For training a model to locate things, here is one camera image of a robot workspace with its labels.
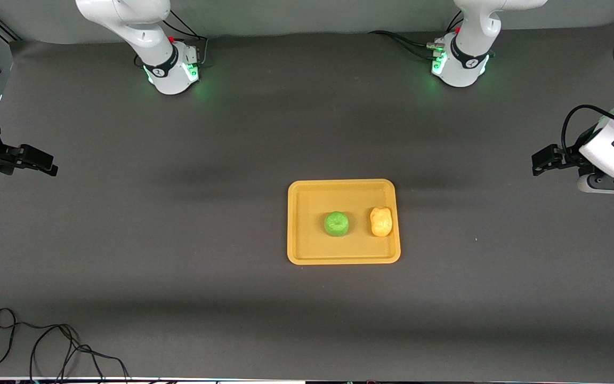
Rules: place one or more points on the green apple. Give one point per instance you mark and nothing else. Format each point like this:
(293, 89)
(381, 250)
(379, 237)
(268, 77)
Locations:
(337, 224)

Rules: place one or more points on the yellow plastic tray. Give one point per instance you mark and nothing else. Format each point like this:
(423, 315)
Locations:
(307, 245)

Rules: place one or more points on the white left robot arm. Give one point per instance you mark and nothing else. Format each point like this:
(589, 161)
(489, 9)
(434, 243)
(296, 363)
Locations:
(467, 32)

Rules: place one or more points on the black metal frame rail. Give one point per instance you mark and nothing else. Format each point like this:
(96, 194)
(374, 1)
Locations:
(9, 31)

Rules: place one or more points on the dark grey table mat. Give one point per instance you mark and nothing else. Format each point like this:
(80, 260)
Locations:
(232, 133)

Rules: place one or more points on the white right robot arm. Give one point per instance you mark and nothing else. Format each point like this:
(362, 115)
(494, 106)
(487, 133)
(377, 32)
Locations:
(142, 32)

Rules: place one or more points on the yellow potato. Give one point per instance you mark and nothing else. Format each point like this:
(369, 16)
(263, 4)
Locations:
(381, 222)

